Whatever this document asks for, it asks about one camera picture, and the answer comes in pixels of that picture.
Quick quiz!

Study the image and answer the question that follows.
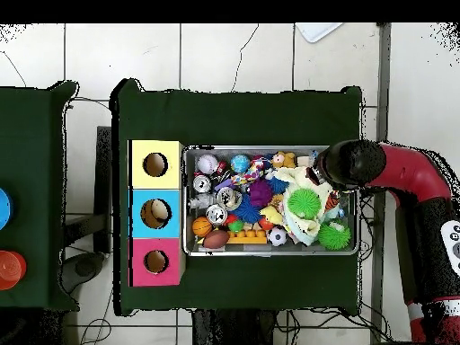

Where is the blue globe ball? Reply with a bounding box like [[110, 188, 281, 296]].
[[230, 154, 252, 174]]

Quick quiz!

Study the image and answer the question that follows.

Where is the dark green table cloth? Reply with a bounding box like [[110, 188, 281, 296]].
[[111, 77, 364, 317]]

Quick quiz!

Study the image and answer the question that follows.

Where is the wooden box with three holes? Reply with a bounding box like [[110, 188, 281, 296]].
[[128, 139, 187, 288]]

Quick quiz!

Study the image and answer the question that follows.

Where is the black white soccer ball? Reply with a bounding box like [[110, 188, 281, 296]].
[[267, 226, 289, 248]]

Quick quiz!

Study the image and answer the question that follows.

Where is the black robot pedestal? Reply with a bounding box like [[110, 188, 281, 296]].
[[191, 308, 278, 345]]

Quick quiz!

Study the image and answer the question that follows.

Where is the silver mesh bin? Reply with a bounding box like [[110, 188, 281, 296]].
[[181, 145, 361, 258]]

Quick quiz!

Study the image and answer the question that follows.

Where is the white baseball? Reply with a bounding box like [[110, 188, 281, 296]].
[[196, 154, 219, 175]]

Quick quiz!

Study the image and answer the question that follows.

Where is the blue cup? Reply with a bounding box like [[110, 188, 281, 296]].
[[0, 187, 14, 231]]

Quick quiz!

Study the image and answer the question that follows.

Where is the brown toy football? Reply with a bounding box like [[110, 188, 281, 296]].
[[202, 229, 231, 250]]

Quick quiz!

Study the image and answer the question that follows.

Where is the purple spiky ball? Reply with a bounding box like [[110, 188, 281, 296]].
[[248, 179, 275, 208]]

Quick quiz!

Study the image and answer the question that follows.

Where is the black floor stand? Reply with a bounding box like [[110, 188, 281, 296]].
[[58, 125, 113, 294]]

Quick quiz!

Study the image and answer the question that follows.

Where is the orange toy basketball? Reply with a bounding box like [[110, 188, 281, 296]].
[[191, 216, 213, 238]]

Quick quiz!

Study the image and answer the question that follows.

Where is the cream knitted cloth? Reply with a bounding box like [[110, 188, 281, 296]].
[[273, 165, 333, 247]]

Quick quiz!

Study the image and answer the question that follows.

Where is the green spiky rubber ball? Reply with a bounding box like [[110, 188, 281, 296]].
[[287, 187, 323, 221]]

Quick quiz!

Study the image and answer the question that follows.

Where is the brown plush monkey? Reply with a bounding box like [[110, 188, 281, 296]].
[[270, 150, 297, 170]]

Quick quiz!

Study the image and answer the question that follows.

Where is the small green covered table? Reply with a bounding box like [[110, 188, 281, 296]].
[[0, 79, 81, 313]]

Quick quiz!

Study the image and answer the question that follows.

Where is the white tray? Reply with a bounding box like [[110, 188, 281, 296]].
[[294, 22, 344, 44]]

